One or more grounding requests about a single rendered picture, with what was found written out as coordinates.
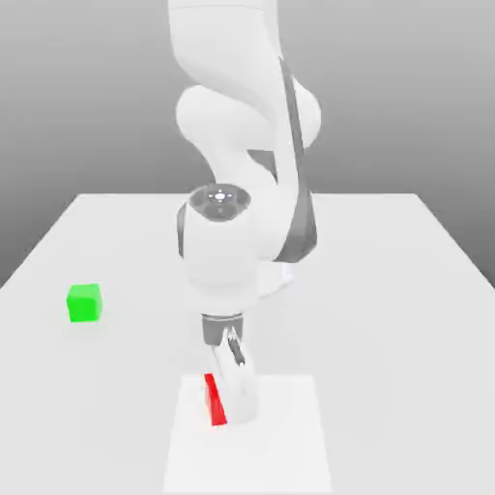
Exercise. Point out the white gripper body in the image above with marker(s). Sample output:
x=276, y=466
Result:
x=241, y=390

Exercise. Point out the small red cube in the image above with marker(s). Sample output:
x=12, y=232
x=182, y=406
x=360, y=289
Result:
x=214, y=402

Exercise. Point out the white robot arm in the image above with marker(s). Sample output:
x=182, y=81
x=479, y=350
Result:
x=232, y=135

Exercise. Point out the small green cube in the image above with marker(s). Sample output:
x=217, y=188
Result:
x=84, y=303

